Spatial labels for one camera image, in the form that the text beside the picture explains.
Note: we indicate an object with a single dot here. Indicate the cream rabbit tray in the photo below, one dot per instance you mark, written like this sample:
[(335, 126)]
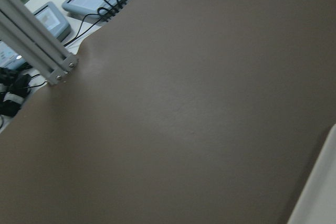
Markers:
[(316, 203)]

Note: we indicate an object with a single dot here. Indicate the aluminium frame post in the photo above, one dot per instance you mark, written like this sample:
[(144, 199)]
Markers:
[(25, 34)]

